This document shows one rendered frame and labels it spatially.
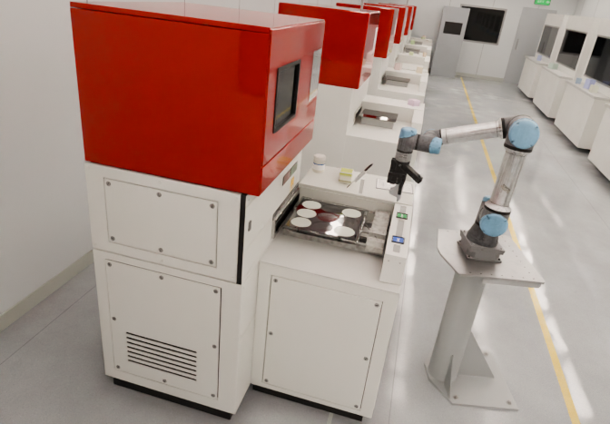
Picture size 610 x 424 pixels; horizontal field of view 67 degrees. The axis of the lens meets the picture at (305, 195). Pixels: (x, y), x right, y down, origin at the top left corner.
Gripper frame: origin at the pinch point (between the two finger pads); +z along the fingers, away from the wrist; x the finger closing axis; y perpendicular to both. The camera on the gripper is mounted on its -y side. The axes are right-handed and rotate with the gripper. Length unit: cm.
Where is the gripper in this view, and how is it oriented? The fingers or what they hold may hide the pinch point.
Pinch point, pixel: (398, 199)
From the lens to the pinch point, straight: 228.7
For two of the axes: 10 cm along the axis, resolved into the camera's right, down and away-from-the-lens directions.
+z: -1.0, 9.1, 4.1
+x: -3.3, 3.6, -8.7
